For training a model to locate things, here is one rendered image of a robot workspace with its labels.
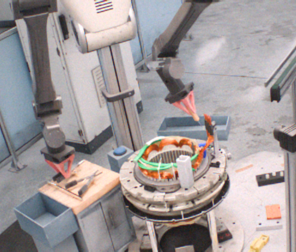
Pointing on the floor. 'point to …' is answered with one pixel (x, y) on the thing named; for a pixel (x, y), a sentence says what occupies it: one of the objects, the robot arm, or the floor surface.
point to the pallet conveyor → (286, 80)
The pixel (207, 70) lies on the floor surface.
